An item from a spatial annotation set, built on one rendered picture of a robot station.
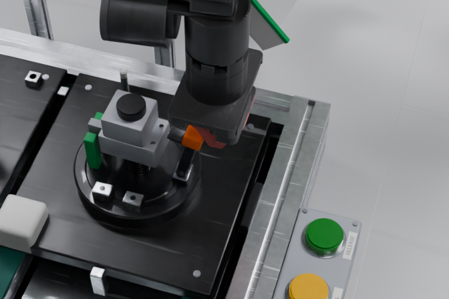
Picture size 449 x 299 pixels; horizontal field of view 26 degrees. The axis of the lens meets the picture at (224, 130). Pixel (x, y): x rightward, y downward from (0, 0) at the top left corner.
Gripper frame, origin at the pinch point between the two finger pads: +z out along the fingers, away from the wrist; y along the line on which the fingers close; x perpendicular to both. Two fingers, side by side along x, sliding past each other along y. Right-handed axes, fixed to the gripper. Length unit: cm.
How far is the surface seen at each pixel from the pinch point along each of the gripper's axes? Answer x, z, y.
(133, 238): -6.6, 10.2, 7.7
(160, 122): -6.5, 1.6, -1.7
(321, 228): 12.0, 9.7, 0.9
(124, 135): -9.1, 0.1, 2.0
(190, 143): -2.5, 0.4, 0.8
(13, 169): -22.6, 10.4, 3.2
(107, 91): -16.6, 10.2, -10.4
